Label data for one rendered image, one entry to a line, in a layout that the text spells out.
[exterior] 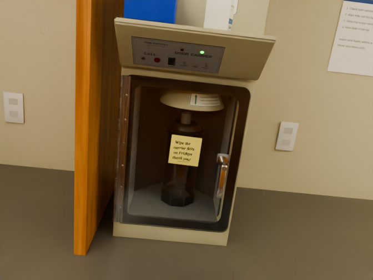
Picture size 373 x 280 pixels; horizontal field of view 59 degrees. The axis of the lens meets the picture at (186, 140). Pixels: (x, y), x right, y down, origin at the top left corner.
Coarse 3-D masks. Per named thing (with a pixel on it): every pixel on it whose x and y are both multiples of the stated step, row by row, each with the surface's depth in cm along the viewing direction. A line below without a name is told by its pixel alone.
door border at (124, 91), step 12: (120, 96) 78; (120, 108) 80; (120, 132) 82; (120, 144) 83; (120, 156) 84; (120, 168) 85; (120, 180) 86; (120, 192) 87; (120, 204) 88; (120, 216) 89
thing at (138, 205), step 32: (160, 96) 79; (192, 96) 79; (224, 96) 79; (128, 128) 81; (160, 128) 81; (192, 128) 81; (224, 128) 82; (128, 160) 84; (160, 160) 84; (128, 192) 87; (160, 192) 87; (192, 192) 87; (224, 192) 87; (160, 224) 90; (192, 224) 90; (224, 224) 90
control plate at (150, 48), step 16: (144, 48) 70; (160, 48) 69; (176, 48) 69; (192, 48) 69; (208, 48) 68; (224, 48) 68; (144, 64) 74; (160, 64) 74; (176, 64) 74; (192, 64) 73; (208, 64) 73
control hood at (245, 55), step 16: (128, 32) 66; (144, 32) 66; (160, 32) 65; (176, 32) 65; (192, 32) 65; (208, 32) 65; (224, 32) 65; (240, 32) 65; (128, 48) 70; (240, 48) 68; (256, 48) 68; (272, 48) 68; (128, 64) 75; (224, 64) 73; (240, 64) 72; (256, 64) 72; (256, 80) 77
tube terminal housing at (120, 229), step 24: (192, 0) 74; (240, 0) 74; (264, 0) 74; (192, 24) 75; (240, 24) 75; (264, 24) 75; (144, 72) 78; (168, 72) 78; (168, 240) 93; (192, 240) 93; (216, 240) 93
